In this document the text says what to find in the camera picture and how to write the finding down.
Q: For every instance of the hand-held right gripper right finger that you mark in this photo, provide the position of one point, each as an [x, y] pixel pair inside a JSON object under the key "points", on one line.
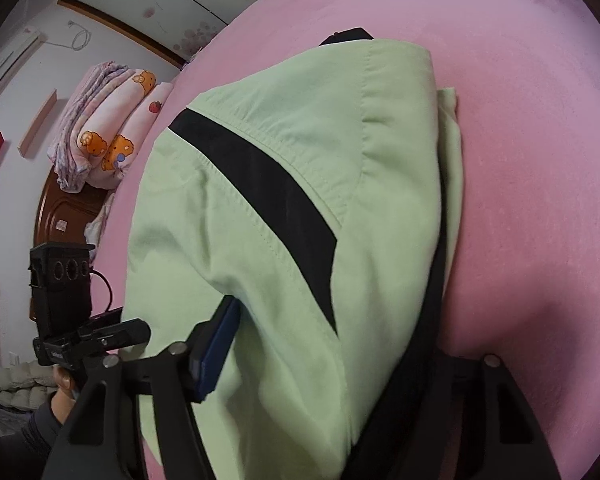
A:
{"points": [[475, 375]]}

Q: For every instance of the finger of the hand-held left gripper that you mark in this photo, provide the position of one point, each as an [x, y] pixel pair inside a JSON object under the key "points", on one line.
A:
{"points": [[125, 332], [107, 316]]}

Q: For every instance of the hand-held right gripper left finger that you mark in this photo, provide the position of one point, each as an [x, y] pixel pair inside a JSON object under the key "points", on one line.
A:
{"points": [[217, 350]]}

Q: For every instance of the green and black hooded jacket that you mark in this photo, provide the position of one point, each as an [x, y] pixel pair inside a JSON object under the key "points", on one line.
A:
{"points": [[280, 160]]}

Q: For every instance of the person's left forearm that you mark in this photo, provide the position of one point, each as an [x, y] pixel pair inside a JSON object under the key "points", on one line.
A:
{"points": [[40, 430]]}

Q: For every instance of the person's left hand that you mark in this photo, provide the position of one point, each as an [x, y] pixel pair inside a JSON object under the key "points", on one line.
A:
{"points": [[60, 400]]}

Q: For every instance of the brown wooden headboard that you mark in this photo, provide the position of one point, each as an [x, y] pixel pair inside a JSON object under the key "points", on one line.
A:
{"points": [[60, 215]]}

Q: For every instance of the grey padded quilt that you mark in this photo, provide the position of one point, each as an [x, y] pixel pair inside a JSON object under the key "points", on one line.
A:
{"points": [[15, 377]]}

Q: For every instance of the pink bear print quilt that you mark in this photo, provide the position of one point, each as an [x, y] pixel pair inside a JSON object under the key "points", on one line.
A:
{"points": [[130, 125]]}

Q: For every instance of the pink plush blanket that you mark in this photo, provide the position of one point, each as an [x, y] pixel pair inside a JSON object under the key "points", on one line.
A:
{"points": [[530, 160]]}

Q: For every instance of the white air conditioner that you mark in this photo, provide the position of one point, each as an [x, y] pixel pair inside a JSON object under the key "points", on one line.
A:
{"points": [[10, 67]]}

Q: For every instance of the floral sliding door wardrobe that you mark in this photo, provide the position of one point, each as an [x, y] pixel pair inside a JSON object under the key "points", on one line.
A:
{"points": [[180, 0]]}

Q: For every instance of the white wall socket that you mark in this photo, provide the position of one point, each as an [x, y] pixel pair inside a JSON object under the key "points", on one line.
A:
{"points": [[14, 360]]}

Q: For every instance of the pink wall shelf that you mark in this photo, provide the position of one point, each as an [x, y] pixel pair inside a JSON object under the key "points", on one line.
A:
{"points": [[37, 122]]}

